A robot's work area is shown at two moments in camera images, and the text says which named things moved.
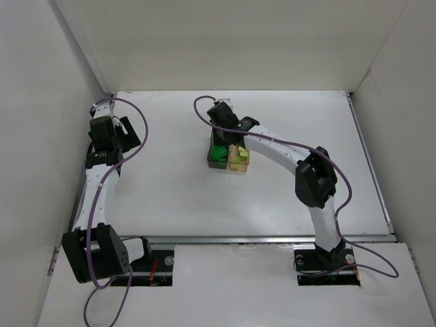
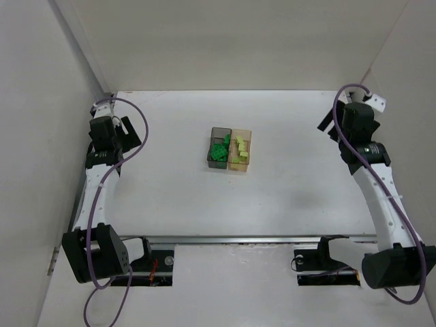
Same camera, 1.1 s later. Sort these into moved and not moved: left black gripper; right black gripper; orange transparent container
Moved: right black gripper
Not moved: left black gripper; orange transparent container
